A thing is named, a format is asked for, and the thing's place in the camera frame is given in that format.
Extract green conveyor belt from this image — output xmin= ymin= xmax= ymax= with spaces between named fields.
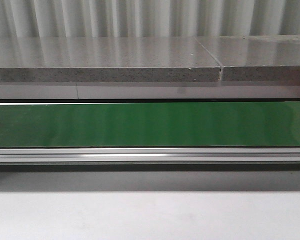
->
xmin=0 ymin=101 xmax=300 ymax=148

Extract grey stone ledge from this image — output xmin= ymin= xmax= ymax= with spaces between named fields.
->
xmin=0 ymin=35 xmax=300 ymax=85

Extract aluminium conveyor frame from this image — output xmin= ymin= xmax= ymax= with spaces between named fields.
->
xmin=0 ymin=147 xmax=300 ymax=172

